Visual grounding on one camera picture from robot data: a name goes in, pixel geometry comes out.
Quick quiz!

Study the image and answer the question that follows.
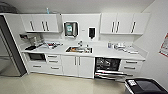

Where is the built-in black microwave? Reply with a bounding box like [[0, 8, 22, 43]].
[[26, 52, 47, 63]]

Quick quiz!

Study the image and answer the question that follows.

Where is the white two-door sink cabinet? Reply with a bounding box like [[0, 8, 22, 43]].
[[61, 54, 96, 80]]

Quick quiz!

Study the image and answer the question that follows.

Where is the white wall cabinet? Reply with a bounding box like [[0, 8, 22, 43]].
[[99, 12, 151, 36], [19, 12, 63, 34]]

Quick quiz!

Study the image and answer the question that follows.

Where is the white paper pile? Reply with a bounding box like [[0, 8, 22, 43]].
[[124, 47, 140, 55]]

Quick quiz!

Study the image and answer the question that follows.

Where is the wall notice poster board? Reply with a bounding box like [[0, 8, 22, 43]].
[[158, 31, 168, 58]]

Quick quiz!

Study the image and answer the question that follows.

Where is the paper towel dispenser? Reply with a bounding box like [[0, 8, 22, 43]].
[[63, 21, 80, 38]]

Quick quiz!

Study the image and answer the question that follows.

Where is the blue spray bottle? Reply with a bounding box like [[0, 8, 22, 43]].
[[45, 7, 51, 15]]

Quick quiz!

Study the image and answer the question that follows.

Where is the stainless steel dishwasher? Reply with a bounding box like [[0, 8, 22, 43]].
[[93, 56, 123, 82]]

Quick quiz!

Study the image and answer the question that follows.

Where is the stainless steel sink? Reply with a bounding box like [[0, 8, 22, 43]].
[[65, 45, 94, 55]]

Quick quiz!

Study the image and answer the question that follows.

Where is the white drawer stack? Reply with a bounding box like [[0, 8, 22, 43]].
[[45, 53, 64, 75], [119, 58, 145, 80]]

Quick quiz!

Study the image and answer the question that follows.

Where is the black soap dispenser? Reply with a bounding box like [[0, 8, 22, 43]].
[[87, 27, 96, 40]]

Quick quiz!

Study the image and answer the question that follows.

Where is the small glass jar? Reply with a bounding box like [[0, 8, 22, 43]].
[[106, 41, 113, 49]]

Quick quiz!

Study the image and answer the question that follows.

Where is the stainless steel refrigerator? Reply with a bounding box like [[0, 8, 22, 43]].
[[0, 14, 28, 78]]

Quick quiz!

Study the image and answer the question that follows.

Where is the chrome faucet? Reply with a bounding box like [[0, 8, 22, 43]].
[[77, 40, 84, 48]]

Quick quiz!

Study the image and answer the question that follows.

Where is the white drawer under microwave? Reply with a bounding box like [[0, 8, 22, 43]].
[[27, 61, 48, 73]]

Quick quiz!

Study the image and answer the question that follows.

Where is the black lid waste bin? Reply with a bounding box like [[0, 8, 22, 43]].
[[124, 77, 168, 94]]

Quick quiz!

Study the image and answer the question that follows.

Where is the dish rack with items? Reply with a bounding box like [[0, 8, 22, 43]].
[[42, 40, 65, 50]]

